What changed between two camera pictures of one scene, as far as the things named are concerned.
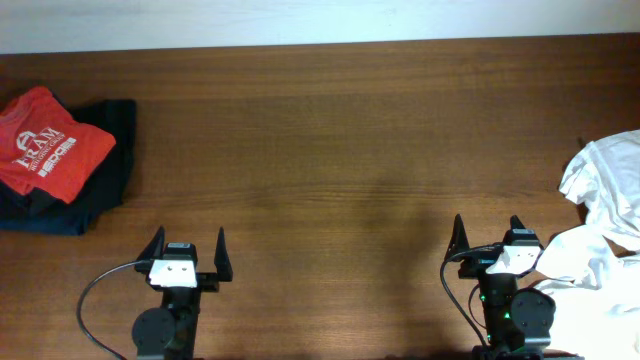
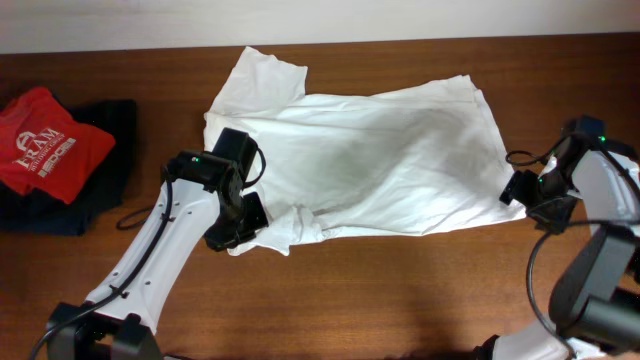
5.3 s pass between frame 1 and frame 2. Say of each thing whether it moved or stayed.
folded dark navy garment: stayed
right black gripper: moved
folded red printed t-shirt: stayed
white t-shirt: moved
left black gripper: moved
